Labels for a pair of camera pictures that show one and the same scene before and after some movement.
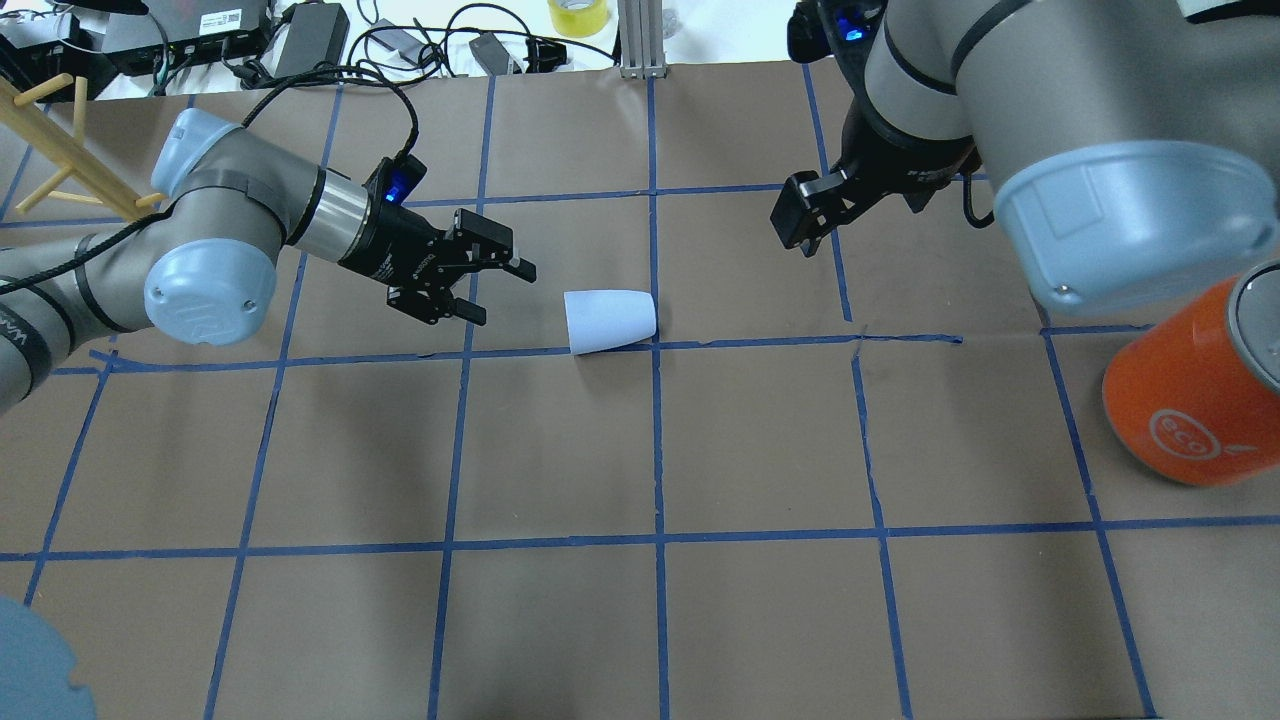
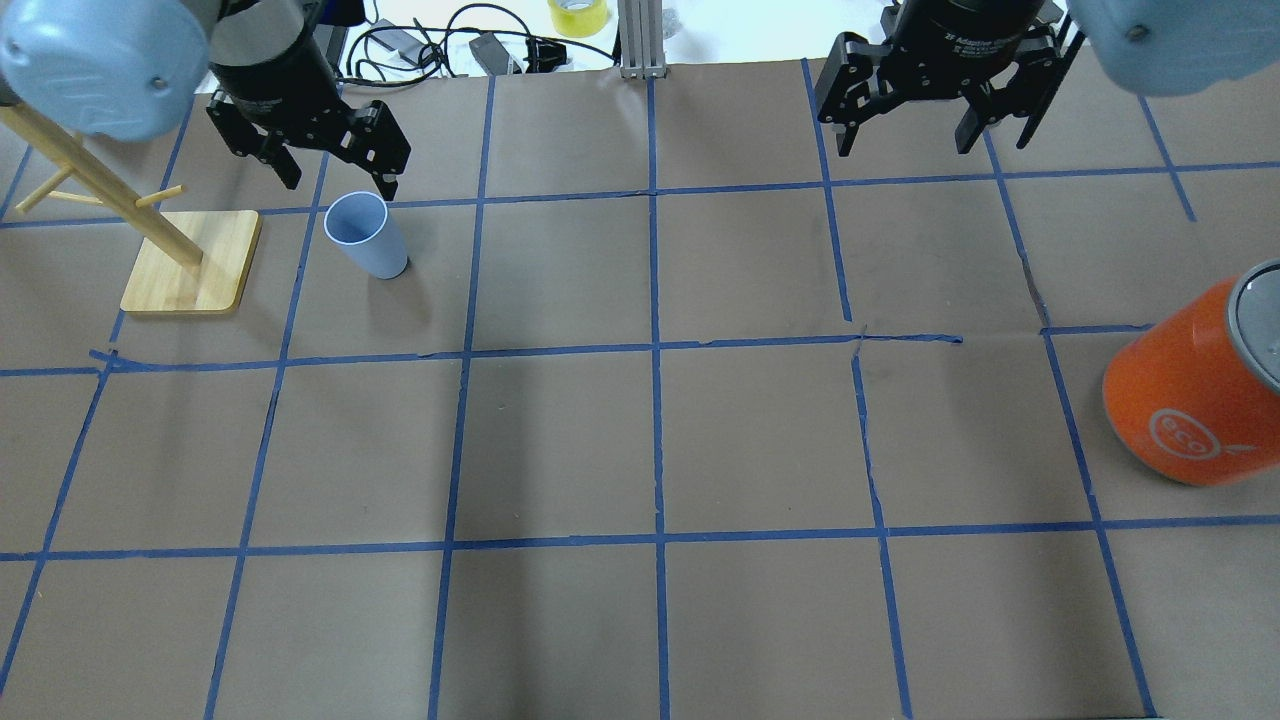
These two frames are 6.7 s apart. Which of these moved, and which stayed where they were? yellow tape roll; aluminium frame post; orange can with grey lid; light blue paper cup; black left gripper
Moved: light blue paper cup; black left gripper
Stayed: orange can with grey lid; aluminium frame post; yellow tape roll
